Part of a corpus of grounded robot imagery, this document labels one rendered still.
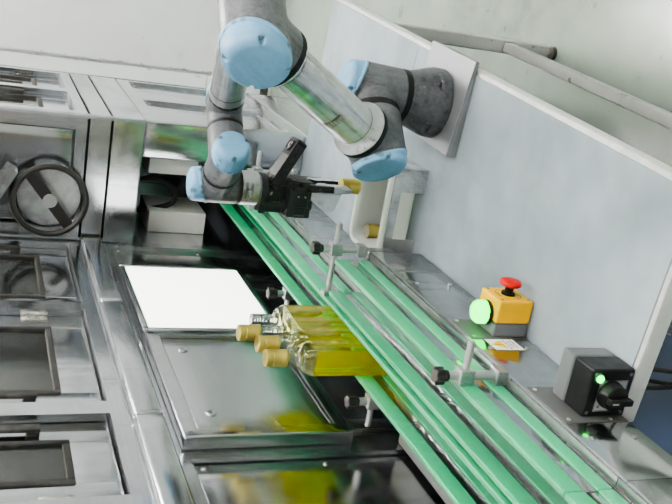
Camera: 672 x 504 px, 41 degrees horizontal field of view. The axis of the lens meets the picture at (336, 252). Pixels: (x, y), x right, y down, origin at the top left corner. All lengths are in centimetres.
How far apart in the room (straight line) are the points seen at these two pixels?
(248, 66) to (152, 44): 393
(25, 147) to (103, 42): 279
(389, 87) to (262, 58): 45
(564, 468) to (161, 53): 445
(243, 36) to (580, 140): 59
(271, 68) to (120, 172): 123
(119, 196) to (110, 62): 279
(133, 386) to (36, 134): 101
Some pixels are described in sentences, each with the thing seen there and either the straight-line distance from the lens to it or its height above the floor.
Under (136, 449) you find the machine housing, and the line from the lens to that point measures 171.
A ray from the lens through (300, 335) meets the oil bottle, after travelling 180.
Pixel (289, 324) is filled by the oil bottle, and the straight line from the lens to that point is 185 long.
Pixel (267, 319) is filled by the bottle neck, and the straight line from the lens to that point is 190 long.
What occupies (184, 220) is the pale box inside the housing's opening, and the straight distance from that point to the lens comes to 289.
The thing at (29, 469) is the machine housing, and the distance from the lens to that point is 168.
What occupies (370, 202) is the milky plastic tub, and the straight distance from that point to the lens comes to 218.
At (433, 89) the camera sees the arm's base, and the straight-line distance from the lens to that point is 193.
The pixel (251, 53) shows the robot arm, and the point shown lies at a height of 129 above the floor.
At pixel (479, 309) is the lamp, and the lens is 163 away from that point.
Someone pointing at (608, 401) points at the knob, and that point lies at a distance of 141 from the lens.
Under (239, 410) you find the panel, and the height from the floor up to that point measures 119.
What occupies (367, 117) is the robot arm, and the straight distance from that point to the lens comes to 175.
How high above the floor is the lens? 170
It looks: 22 degrees down
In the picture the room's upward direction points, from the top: 87 degrees counter-clockwise
